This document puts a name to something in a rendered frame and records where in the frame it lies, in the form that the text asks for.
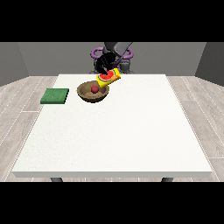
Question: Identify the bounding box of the grey trunk with purple rings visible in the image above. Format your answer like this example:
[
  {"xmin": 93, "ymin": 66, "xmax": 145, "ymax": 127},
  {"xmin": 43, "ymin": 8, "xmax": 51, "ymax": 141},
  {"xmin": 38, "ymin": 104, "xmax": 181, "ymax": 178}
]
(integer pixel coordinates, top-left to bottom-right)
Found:
[{"xmin": 89, "ymin": 45, "xmax": 136, "ymax": 75}]

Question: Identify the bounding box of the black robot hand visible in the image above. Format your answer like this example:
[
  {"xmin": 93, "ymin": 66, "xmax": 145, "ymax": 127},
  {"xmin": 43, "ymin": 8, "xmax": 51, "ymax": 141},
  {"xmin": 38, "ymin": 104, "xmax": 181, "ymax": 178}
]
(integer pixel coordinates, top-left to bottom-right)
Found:
[{"xmin": 95, "ymin": 51, "xmax": 121, "ymax": 75}]

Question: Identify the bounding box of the yellow cup with melon print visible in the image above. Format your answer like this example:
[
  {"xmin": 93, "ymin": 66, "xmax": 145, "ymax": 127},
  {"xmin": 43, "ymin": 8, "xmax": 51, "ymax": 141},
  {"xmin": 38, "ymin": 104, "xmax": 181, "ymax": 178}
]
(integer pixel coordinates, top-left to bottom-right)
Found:
[{"xmin": 95, "ymin": 67, "xmax": 122, "ymax": 88}]

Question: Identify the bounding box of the green square pad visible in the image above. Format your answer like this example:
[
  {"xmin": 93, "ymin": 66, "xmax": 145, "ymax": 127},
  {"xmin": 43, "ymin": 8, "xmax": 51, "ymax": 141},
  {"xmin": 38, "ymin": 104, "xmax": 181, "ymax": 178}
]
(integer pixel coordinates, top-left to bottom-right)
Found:
[{"xmin": 39, "ymin": 87, "xmax": 70, "ymax": 105}]

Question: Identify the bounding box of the brown wooden bowl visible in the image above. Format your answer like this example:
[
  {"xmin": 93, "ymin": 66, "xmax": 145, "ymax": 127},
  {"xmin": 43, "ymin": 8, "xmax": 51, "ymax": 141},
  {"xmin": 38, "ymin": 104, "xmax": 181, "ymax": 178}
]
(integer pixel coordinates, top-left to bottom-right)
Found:
[{"xmin": 76, "ymin": 80, "xmax": 110, "ymax": 103}]

